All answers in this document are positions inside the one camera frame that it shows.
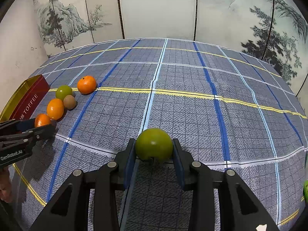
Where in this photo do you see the large orange mandarin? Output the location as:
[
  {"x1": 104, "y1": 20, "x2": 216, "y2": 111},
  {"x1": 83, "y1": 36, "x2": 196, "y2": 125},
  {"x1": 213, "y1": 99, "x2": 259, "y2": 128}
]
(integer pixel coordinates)
[{"x1": 34, "y1": 114, "x2": 51, "y2": 128}]

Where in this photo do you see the green tomato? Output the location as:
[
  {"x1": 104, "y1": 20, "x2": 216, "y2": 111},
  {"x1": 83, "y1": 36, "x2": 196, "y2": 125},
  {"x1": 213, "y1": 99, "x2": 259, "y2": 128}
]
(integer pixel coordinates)
[
  {"x1": 135, "y1": 128, "x2": 173, "y2": 164},
  {"x1": 55, "y1": 85, "x2": 73, "y2": 101}
]

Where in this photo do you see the red gold toffee tin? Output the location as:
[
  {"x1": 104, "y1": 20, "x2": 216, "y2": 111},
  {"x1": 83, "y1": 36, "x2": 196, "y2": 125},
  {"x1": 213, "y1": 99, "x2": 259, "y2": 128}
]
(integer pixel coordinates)
[{"x1": 1, "y1": 74, "x2": 50, "y2": 122}]

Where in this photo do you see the oval orange kumquat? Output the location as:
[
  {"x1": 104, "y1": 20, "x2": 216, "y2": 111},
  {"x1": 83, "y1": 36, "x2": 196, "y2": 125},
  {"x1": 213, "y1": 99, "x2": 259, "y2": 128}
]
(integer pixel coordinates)
[{"x1": 46, "y1": 98, "x2": 64, "y2": 121}]

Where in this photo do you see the small brown kiwi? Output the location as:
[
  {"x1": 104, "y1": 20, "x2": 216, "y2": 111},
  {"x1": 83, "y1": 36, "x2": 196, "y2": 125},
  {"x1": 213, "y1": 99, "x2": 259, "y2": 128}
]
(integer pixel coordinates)
[{"x1": 63, "y1": 95, "x2": 76, "y2": 110}]

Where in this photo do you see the far orange mandarin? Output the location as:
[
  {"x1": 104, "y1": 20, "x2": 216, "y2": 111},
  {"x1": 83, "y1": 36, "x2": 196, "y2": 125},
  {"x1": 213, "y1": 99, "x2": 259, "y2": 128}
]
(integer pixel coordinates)
[{"x1": 77, "y1": 76, "x2": 97, "y2": 95}]

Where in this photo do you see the blue plaid tablecloth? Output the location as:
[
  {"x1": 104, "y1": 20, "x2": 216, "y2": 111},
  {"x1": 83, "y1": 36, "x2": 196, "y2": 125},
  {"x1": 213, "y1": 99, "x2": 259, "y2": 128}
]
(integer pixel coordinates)
[{"x1": 9, "y1": 38, "x2": 307, "y2": 230}]

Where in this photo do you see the green object at edge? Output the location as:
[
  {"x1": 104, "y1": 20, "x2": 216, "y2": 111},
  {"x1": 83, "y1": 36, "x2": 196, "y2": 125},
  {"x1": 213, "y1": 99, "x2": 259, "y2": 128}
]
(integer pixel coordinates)
[{"x1": 303, "y1": 180, "x2": 308, "y2": 204}]

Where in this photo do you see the painted folding screen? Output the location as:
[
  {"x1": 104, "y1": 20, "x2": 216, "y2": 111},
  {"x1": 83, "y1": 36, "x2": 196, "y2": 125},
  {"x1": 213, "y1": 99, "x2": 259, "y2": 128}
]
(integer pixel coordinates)
[{"x1": 33, "y1": 0, "x2": 307, "y2": 107}]

